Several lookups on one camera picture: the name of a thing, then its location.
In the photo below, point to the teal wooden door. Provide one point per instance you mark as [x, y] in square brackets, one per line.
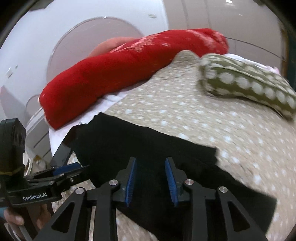
[290, 56]

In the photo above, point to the black pants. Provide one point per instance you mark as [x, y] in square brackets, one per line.
[220, 207]

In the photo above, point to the red bolster pillow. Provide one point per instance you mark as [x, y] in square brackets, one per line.
[74, 90]

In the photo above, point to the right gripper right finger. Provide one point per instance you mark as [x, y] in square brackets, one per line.
[176, 178]

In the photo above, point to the beige dotted bedspread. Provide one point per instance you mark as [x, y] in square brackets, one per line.
[274, 176]

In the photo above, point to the white bed headboard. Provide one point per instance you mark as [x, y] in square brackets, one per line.
[36, 51]

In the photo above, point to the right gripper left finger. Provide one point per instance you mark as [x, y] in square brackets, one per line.
[126, 179]

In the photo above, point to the person's left hand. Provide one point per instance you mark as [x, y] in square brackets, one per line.
[38, 213]

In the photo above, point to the green dotted pillow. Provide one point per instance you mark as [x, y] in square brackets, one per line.
[227, 77]

